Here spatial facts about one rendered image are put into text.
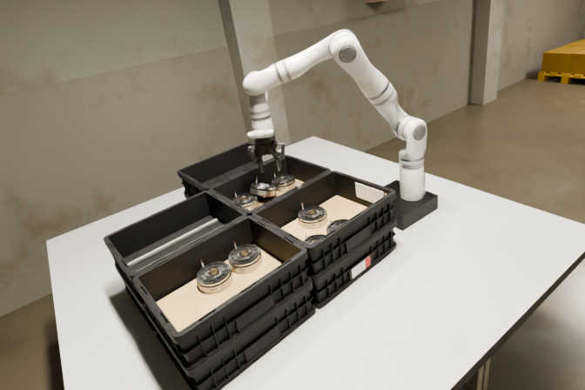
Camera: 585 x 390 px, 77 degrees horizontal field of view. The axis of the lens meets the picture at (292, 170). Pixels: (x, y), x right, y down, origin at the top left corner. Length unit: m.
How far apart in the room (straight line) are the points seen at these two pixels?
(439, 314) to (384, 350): 0.20
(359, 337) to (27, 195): 2.22
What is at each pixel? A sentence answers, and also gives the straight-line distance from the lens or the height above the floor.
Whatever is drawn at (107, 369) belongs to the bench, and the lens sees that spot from 1.28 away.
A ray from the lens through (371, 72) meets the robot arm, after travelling 1.26.
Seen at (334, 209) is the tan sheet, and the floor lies 0.83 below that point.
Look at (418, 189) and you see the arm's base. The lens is 1.53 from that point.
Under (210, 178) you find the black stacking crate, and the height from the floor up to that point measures 0.83.
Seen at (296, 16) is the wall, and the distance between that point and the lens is 3.25.
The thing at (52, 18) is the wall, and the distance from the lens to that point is 2.66.
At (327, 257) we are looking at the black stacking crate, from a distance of 1.13.
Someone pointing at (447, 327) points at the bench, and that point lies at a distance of 1.16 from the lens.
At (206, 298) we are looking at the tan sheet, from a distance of 1.13.
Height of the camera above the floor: 1.56
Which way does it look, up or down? 25 degrees down
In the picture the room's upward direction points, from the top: 9 degrees counter-clockwise
